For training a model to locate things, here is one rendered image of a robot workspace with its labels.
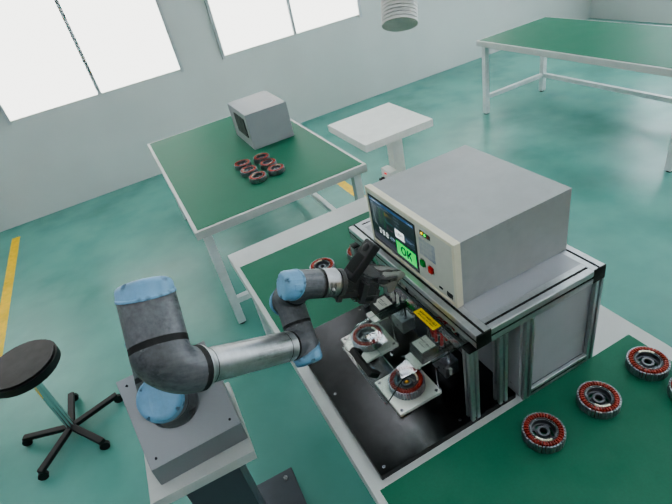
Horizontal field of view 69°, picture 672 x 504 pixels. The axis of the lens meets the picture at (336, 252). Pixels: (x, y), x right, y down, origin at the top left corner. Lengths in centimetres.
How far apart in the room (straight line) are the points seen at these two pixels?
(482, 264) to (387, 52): 554
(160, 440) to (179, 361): 65
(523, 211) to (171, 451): 119
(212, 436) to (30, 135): 462
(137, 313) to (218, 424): 68
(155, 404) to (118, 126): 464
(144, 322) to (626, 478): 120
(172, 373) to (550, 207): 100
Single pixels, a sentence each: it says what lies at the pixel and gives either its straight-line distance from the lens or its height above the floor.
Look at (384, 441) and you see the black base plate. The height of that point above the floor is 77.
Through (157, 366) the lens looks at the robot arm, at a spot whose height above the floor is 140.
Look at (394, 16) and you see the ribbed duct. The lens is 233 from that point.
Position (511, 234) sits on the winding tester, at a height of 126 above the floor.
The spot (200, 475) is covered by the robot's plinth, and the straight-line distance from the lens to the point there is 164.
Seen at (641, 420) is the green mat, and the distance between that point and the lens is 162.
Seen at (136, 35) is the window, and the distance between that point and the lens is 567.
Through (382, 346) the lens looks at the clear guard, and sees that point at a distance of 132.
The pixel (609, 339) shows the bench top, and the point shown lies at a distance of 181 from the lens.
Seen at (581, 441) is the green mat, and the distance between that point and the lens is 155.
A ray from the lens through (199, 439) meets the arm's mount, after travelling 160.
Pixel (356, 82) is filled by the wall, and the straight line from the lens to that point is 652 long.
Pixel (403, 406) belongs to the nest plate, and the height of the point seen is 78.
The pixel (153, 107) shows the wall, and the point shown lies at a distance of 578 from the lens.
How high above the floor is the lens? 202
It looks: 34 degrees down
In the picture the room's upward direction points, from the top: 13 degrees counter-clockwise
